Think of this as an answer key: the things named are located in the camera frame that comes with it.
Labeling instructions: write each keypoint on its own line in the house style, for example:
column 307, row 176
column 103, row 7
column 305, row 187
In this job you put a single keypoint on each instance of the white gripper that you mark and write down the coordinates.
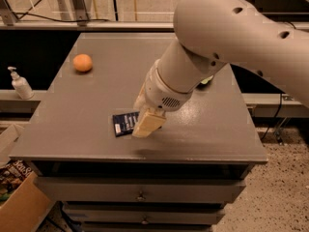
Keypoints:
column 159, row 92

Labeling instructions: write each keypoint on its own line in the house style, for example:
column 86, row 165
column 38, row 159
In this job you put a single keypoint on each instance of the dark blue rxbar wrapper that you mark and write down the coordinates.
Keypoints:
column 124, row 123

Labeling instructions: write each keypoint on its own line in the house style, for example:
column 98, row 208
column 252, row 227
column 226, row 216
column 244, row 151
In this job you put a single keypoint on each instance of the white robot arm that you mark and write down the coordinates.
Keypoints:
column 209, row 35

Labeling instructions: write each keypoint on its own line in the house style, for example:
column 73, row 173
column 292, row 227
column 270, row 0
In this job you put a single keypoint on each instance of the green dang snack bag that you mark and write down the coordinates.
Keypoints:
column 206, row 81

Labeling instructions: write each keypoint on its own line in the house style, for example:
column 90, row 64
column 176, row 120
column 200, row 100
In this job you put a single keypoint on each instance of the grey drawer cabinet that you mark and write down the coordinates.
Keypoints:
column 178, row 179

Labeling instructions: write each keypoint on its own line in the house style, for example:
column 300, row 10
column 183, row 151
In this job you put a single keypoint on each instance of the orange fruit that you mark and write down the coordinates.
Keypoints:
column 82, row 63

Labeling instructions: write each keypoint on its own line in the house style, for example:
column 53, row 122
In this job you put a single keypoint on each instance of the white pump lotion bottle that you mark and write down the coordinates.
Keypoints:
column 21, row 85

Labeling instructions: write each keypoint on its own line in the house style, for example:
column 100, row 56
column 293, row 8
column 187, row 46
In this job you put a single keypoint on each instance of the snack package in box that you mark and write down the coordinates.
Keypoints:
column 12, row 176

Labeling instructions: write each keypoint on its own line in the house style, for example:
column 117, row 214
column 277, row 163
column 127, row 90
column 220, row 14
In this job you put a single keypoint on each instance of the cardboard box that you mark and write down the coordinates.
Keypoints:
column 26, row 208

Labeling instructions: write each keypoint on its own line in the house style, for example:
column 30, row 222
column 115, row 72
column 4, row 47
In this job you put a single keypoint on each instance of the metal railing frame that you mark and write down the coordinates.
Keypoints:
column 123, row 15

